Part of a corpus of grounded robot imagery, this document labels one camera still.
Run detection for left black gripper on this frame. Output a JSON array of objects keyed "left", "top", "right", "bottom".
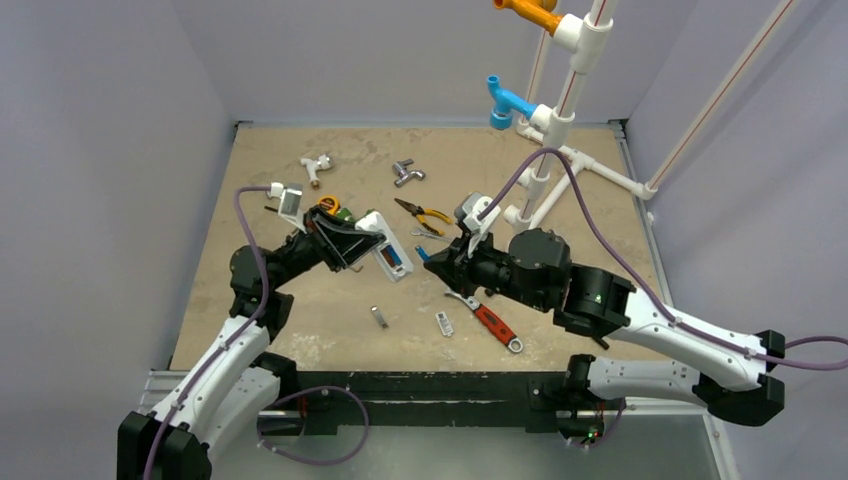
[{"left": 268, "top": 205, "right": 384, "bottom": 292}]

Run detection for blue battery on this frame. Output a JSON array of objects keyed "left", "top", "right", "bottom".
[
  {"left": 414, "top": 245, "right": 429, "bottom": 262},
  {"left": 385, "top": 245, "right": 404, "bottom": 268}
]

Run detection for white remote control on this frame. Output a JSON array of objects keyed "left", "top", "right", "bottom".
[{"left": 355, "top": 210, "right": 414, "bottom": 283}]

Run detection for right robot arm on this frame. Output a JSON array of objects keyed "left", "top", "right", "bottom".
[{"left": 423, "top": 229, "right": 785, "bottom": 427}]

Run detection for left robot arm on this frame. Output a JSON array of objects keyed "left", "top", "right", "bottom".
[{"left": 116, "top": 207, "right": 394, "bottom": 479}]

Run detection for green plastic faucet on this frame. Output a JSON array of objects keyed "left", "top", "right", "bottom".
[{"left": 335, "top": 208, "right": 358, "bottom": 223}]

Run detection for orange tape measure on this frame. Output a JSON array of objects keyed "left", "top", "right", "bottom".
[{"left": 318, "top": 195, "right": 341, "bottom": 215}]

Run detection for silver combination wrench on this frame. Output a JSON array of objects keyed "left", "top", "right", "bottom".
[{"left": 410, "top": 228, "right": 453, "bottom": 243}]

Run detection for red adjustable wrench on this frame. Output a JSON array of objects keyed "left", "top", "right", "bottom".
[{"left": 444, "top": 289, "right": 524, "bottom": 354}]

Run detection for silver metal transceiver module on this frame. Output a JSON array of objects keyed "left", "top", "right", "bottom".
[{"left": 371, "top": 306, "right": 389, "bottom": 330}]

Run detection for white plastic faucet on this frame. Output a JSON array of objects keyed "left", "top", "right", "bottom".
[{"left": 299, "top": 154, "right": 334, "bottom": 190}]

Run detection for chrome faucet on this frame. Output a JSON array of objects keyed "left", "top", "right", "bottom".
[{"left": 392, "top": 158, "right": 426, "bottom": 188}]

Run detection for white PVC pipe stand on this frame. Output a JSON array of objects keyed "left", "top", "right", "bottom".
[{"left": 502, "top": 0, "right": 660, "bottom": 233}]

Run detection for blue pipe tap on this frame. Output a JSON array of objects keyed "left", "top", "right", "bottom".
[{"left": 486, "top": 75, "right": 538, "bottom": 130}]

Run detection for orange pipe fitting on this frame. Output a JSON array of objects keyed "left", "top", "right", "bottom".
[{"left": 492, "top": 0, "right": 564, "bottom": 35}]

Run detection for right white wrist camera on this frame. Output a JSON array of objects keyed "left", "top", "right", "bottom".
[{"left": 454, "top": 192, "right": 501, "bottom": 258}]

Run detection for yellow handled pliers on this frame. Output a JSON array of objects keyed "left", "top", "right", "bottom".
[{"left": 394, "top": 198, "right": 453, "bottom": 236}]

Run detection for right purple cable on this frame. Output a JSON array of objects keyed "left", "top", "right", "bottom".
[{"left": 476, "top": 146, "right": 848, "bottom": 452}]

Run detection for purple cable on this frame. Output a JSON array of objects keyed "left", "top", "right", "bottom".
[
  {"left": 476, "top": 146, "right": 848, "bottom": 452},
  {"left": 142, "top": 186, "right": 371, "bottom": 480}
]

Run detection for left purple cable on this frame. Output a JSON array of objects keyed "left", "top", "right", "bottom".
[{"left": 142, "top": 186, "right": 371, "bottom": 480}]

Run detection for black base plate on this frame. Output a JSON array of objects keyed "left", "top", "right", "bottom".
[{"left": 233, "top": 370, "right": 627, "bottom": 437}]

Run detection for aluminium rail frame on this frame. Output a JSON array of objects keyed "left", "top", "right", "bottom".
[{"left": 135, "top": 369, "right": 725, "bottom": 419}]

